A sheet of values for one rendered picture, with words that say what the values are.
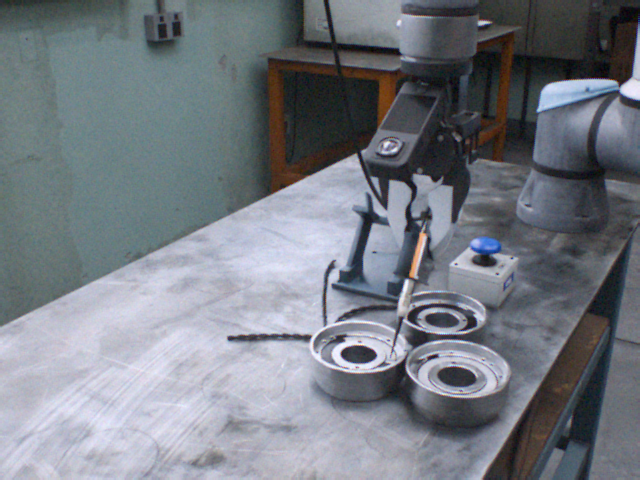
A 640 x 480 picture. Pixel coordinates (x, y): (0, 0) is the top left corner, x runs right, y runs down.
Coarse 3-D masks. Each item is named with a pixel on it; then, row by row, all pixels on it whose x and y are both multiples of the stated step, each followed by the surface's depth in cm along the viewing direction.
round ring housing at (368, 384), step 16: (352, 320) 83; (320, 336) 80; (368, 336) 82; (384, 336) 82; (400, 336) 79; (336, 352) 79; (352, 352) 80; (368, 352) 80; (384, 352) 79; (400, 352) 79; (320, 368) 75; (336, 368) 74; (368, 368) 76; (384, 368) 74; (400, 368) 75; (320, 384) 77; (336, 384) 74; (352, 384) 74; (368, 384) 74; (384, 384) 74; (352, 400) 75; (368, 400) 75
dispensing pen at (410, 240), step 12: (420, 216) 79; (420, 228) 79; (408, 240) 77; (408, 252) 77; (408, 264) 77; (408, 276) 76; (408, 288) 78; (408, 300) 78; (396, 324) 78; (396, 336) 77
